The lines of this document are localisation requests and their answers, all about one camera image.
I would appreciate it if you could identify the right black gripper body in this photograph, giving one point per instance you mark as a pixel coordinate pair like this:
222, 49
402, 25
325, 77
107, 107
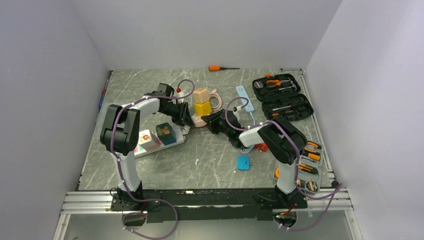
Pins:
216, 126

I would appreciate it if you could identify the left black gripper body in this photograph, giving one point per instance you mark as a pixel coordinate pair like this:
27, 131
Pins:
177, 112

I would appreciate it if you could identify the pink round plug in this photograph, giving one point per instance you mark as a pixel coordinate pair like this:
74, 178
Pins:
198, 121

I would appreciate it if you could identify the yellow plug adapter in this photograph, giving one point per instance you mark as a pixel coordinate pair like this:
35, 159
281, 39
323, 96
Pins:
202, 109

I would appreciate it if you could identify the green cube plug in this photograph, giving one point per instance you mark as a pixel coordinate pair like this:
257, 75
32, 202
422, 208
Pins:
164, 129

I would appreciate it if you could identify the wooden cube plug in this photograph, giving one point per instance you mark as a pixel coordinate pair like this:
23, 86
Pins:
201, 95

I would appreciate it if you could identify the blue power strip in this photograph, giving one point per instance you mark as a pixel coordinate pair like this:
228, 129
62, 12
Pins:
246, 101

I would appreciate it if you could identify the pink plug adapter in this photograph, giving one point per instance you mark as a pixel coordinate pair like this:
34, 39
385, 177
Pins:
151, 144

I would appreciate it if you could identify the white cube plug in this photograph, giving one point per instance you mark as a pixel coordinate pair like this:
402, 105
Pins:
146, 135

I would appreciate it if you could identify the small blue plug adapter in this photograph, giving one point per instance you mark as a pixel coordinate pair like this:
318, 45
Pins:
243, 163

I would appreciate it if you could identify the white power strip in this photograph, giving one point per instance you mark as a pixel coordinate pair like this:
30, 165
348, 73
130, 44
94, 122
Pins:
180, 139

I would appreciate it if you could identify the red cube adapter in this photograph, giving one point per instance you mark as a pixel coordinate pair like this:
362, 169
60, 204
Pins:
261, 147

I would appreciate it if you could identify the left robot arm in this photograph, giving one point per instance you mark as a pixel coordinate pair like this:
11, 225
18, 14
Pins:
120, 133

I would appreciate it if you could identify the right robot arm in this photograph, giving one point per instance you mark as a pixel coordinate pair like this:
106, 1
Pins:
283, 139

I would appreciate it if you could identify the black tool case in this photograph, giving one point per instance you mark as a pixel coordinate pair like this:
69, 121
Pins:
280, 96

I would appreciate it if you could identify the orange tape measure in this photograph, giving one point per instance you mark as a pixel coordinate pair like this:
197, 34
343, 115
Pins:
276, 173

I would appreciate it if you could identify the clear plastic screw box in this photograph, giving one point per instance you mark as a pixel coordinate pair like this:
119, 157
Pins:
100, 118

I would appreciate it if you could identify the blue red pen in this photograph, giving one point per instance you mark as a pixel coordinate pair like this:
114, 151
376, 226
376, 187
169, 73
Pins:
102, 96

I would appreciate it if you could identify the grey tool tray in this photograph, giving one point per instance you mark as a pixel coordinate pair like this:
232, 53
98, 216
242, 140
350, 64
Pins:
309, 173

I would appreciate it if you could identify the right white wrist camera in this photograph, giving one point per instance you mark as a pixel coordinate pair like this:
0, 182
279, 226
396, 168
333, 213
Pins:
236, 111

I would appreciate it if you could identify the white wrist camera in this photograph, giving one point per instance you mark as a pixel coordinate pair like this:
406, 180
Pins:
236, 111
179, 94

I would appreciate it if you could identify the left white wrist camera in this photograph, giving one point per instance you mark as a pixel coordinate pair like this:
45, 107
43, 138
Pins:
179, 94

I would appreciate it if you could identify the orange handled screwdriver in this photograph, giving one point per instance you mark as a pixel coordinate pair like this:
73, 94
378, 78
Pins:
216, 68

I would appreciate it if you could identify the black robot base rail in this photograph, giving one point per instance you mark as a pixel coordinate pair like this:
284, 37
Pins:
209, 204

